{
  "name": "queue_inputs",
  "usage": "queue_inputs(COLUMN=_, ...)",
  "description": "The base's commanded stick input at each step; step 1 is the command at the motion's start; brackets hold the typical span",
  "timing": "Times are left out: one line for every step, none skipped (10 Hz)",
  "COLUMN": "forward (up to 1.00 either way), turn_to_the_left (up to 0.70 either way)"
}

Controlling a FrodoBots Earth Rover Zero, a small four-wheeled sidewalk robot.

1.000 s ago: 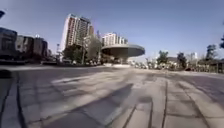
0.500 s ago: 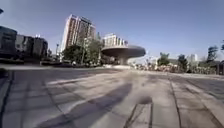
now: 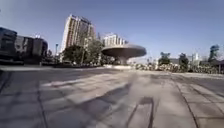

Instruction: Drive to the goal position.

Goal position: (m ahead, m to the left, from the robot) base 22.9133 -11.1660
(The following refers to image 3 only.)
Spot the mushroom-shaped concrete structure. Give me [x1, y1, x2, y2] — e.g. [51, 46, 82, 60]
[100, 43, 148, 70]

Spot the white building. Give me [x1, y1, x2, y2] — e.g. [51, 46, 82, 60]
[102, 32, 129, 48]

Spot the group of dark green trees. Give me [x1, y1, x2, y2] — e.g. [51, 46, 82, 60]
[61, 38, 116, 66]

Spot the grey paved plaza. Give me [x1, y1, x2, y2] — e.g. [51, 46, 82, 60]
[0, 65, 224, 128]

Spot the tall beige high-rise building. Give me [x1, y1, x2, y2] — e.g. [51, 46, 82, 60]
[59, 13, 97, 55]

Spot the small tree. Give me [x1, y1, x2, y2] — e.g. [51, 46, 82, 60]
[158, 51, 172, 66]
[178, 52, 190, 70]
[208, 44, 221, 64]

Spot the row of bushes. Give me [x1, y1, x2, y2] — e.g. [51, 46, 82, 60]
[134, 62, 224, 75]

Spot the dark low building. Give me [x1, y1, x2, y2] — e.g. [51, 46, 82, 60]
[0, 26, 50, 65]

